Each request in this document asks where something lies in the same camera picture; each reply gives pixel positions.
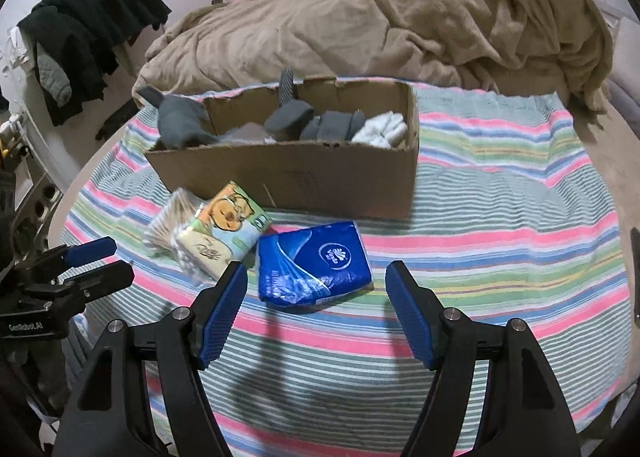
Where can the pile of black clothes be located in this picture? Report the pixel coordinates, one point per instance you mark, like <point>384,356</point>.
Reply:
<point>85,22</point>

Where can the bear print tissue packet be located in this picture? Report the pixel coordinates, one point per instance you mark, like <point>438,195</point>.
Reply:
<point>235,212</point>

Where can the grey sock pair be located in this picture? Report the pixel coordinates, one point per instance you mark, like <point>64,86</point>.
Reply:
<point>332,124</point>

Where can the white sock pair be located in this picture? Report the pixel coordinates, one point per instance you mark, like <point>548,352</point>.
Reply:
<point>380,132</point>

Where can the brown blanket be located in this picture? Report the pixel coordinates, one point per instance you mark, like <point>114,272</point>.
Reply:
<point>380,22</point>

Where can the cream tissue packet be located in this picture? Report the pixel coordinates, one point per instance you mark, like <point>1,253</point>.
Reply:
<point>200,249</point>

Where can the beige sock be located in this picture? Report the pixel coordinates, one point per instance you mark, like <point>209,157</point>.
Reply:
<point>245,134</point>

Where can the ribbed grey sock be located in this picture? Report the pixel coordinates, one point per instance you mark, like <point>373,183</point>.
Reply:
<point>286,87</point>

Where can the grey quilted garment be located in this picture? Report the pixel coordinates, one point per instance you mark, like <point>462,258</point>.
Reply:
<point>55,79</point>

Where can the dark grey rolled sock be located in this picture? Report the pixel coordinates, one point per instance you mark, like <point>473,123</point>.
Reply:
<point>287,119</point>

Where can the cardboard box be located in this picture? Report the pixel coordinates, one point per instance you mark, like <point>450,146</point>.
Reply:
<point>325,177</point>

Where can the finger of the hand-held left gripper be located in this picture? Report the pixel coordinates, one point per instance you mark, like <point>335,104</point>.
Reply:
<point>92,249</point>
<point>107,277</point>

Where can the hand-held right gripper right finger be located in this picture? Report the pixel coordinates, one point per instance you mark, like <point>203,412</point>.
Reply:
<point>411,319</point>

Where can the cotton swab bag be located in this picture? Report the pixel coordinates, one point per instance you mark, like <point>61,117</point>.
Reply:
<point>167,222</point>

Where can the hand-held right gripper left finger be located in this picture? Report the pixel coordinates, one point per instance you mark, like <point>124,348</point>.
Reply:
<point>220,319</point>

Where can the blue tissue packet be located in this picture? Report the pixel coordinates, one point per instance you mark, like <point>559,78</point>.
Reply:
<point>320,257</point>

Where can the striped blanket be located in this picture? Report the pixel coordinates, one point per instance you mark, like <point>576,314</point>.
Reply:
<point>500,237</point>

